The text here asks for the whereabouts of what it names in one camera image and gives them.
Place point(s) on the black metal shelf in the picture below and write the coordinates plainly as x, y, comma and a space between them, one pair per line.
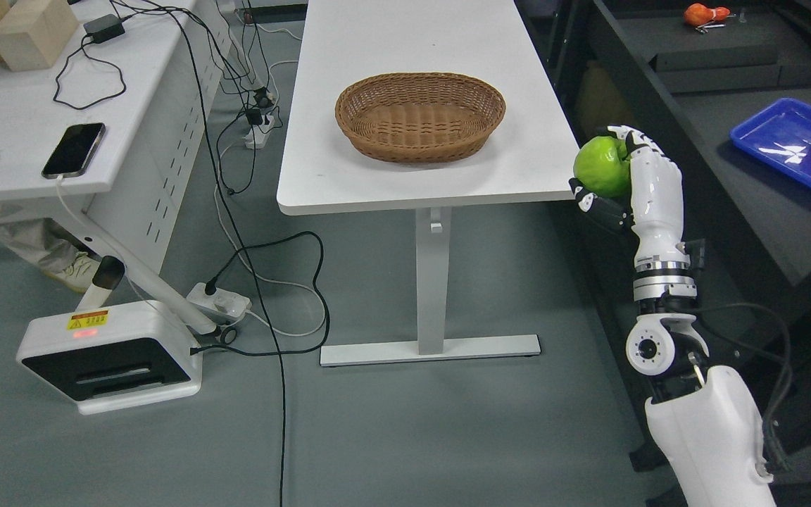
636, 63

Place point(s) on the white standing desk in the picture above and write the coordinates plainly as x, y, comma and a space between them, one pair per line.
528, 158

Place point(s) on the smartphone with charging cable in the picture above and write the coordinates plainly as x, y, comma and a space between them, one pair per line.
74, 151

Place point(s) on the white floor power strip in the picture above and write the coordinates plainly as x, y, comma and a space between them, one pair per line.
222, 306

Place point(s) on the orange toy on shelf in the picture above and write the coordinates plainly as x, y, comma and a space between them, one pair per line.
701, 18

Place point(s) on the black power adapter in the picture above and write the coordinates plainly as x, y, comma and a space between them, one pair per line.
104, 28

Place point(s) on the white far power strip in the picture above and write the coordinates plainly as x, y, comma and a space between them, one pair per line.
258, 136

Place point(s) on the white robot base unit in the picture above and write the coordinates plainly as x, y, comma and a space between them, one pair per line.
115, 357

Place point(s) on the brown wicker basket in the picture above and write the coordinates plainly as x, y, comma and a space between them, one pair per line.
419, 117

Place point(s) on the green apple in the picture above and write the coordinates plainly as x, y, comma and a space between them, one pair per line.
603, 167

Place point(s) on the blue plastic tray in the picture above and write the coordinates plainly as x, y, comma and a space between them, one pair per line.
779, 136

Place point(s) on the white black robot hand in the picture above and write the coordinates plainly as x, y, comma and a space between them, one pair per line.
654, 208

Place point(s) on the white side table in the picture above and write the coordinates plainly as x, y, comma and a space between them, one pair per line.
154, 106

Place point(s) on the wooden block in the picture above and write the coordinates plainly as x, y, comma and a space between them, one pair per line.
34, 33

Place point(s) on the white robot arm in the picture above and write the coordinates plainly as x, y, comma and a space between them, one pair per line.
701, 416

